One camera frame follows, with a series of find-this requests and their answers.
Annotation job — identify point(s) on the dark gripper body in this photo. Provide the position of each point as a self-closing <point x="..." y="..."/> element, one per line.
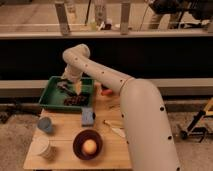
<point x="62" y="85"/>

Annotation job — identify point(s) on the dark red grape bunch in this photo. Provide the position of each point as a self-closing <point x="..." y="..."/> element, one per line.
<point x="77" y="100"/>

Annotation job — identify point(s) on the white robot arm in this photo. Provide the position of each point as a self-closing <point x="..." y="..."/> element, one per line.
<point x="148" y="133"/>

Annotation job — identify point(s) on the green plastic tray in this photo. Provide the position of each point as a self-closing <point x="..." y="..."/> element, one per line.
<point x="52" y="97"/>

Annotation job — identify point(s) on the red orange object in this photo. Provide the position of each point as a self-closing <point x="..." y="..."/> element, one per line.
<point x="106" y="91"/>

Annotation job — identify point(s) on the blue cup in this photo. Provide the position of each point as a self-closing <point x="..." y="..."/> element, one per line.
<point x="45" y="125"/>

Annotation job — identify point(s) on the blue sponge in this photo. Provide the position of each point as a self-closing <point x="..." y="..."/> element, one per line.
<point x="88" y="116"/>

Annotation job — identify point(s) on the dark brown bowl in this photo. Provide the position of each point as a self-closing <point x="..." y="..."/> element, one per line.
<point x="81" y="138"/>

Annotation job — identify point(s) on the white paper cup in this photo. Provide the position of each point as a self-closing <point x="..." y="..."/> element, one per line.
<point x="42" y="147"/>

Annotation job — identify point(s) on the orange ball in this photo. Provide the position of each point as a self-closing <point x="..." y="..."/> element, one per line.
<point x="89" y="147"/>

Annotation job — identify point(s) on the wooden utensil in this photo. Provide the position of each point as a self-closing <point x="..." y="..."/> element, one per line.
<point x="116" y="126"/>

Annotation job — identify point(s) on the yellow black stand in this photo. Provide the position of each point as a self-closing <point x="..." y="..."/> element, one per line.
<point x="203" y="131"/>

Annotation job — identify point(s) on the black equipment top right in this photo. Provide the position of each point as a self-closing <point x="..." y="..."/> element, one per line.
<point x="199" y="9"/>

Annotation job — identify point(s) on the grey metal post left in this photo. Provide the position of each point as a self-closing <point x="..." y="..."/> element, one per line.
<point x="62" y="17"/>

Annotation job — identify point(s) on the grey metal post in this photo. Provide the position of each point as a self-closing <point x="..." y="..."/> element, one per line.
<point x="62" y="17"/>
<point x="125" y="13"/>

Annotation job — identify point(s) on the grey metal post right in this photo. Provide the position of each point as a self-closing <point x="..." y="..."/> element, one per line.
<point x="125" y="13"/>

